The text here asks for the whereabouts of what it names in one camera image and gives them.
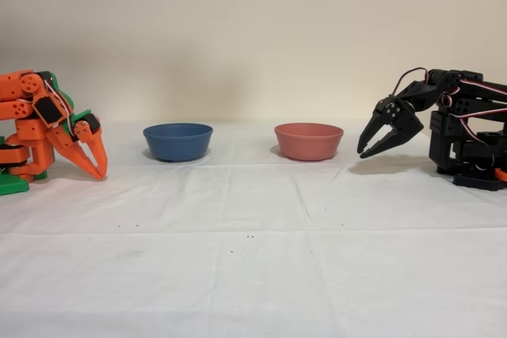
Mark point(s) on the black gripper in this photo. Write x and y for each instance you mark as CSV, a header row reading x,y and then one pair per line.
x,y
400,122

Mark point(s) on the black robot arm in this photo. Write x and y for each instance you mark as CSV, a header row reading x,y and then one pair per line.
x,y
447,136

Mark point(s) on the orange table clamp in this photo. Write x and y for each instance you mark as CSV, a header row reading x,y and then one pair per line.
x,y
502,173

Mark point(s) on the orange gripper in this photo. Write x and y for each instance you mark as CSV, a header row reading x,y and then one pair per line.
x,y
84,131

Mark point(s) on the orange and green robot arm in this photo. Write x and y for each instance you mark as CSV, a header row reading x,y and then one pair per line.
x,y
24,128

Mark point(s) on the blue plastic bowl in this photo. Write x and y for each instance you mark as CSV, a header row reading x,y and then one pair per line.
x,y
178,144

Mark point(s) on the pink plastic bowl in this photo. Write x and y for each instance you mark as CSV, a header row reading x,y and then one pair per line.
x,y
309,144

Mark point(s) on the white tablecloth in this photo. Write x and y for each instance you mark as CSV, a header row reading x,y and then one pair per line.
x,y
253,294

